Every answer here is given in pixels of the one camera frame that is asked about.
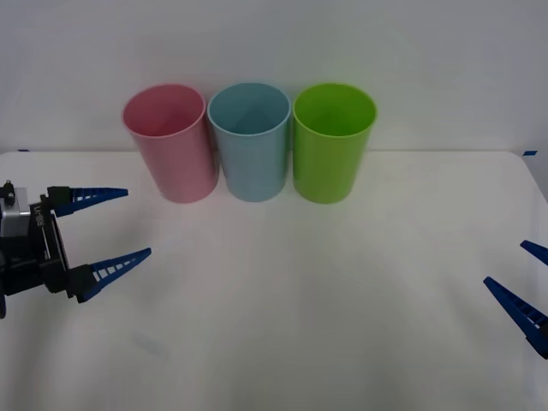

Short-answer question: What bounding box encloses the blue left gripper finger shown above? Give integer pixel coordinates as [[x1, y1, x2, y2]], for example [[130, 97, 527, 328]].
[[67, 247, 152, 304], [45, 185, 129, 217]]

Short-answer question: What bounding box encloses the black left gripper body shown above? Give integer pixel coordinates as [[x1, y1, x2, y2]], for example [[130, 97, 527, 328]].
[[0, 194, 73, 301]]

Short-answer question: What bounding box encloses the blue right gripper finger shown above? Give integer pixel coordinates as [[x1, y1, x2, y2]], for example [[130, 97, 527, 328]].
[[520, 240, 548, 267], [483, 277, 548, 360]]

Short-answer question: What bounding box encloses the pink plastic waste bin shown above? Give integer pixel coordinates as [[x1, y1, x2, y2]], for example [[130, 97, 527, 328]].
[[122, 83, 218, 204]]

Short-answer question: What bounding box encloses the pale blue plastic waste bin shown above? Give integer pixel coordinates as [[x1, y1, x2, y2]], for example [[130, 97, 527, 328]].
[[206, 82, 293, 203]]

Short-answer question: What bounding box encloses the green plastic waste bin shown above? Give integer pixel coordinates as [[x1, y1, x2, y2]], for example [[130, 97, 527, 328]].
[[292, 82, 378, 205]]

